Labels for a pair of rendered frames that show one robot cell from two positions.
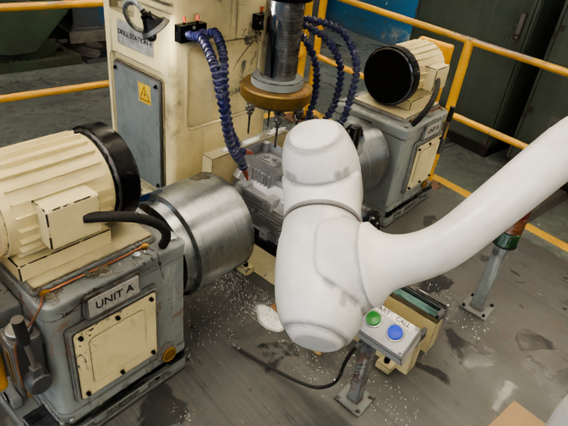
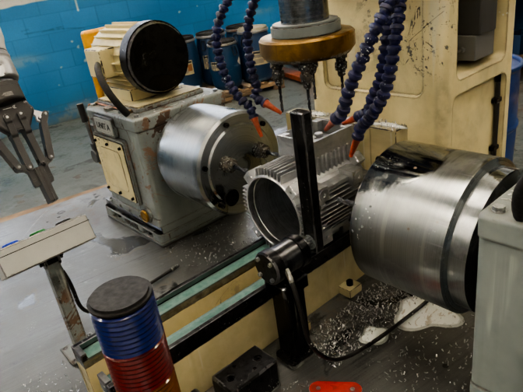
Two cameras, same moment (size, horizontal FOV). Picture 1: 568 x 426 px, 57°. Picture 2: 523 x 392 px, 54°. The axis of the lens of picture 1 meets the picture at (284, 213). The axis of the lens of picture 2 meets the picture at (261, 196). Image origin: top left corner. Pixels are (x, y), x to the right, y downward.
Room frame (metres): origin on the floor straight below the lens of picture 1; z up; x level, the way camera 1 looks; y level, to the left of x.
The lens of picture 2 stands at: (1.38, -0.93, 1.48)
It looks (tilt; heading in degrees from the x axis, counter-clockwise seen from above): 25 degrees down; 105
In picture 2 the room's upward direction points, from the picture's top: 9 degrees counter-clockwise
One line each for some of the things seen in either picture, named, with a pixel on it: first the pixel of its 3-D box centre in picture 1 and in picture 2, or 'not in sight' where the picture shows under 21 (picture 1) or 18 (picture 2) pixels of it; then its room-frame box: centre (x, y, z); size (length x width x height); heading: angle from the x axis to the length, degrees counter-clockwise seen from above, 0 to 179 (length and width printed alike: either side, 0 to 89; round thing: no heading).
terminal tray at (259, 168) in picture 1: (268, 164); (316, 146); (1.26, 0.06, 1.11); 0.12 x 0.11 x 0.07; 52
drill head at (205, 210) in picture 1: (173, 242); (206, 153); (0.95, 0.24, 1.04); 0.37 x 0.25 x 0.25; 143
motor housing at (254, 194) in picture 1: (275, 199); (307, 194); (1.23, 0.03, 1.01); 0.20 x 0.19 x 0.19; 52
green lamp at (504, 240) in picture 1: (507, 236); not in sight; (1.15, -0.58, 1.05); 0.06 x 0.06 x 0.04
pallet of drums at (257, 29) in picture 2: not in sight; (221, 63); (-0.41, 5.05, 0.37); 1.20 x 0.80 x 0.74; 40
